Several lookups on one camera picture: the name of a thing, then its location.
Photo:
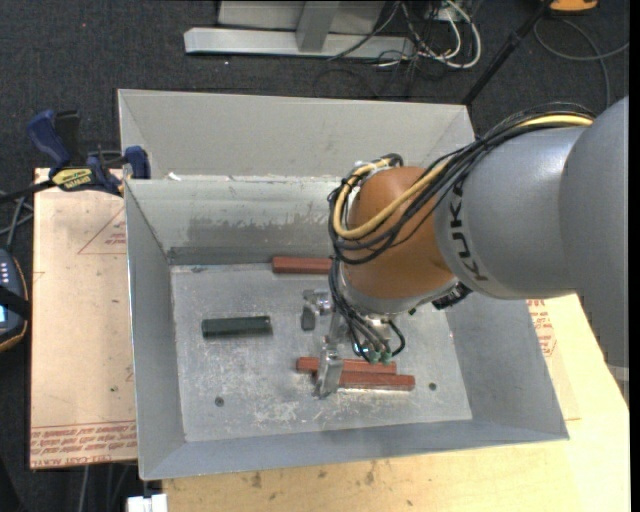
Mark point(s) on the brown cardboard board red print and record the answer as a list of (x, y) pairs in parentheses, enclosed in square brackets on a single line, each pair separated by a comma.
[(80, 325)]

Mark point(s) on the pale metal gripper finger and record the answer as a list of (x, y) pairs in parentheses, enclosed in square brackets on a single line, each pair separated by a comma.
[(327, 372), (311, 312)]

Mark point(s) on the black cylinder on white bracket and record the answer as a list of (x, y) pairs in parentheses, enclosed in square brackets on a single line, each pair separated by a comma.
[(450, 297)]

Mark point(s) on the grey metal bin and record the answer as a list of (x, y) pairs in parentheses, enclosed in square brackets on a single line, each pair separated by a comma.
[(240, 380)]

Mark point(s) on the dark green flat block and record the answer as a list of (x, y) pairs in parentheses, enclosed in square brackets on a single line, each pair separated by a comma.
[(236, 326)]

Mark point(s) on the red-brown flat block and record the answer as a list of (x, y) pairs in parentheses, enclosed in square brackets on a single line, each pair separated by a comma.
[(300, 265), (367, 366), (380, 381)]

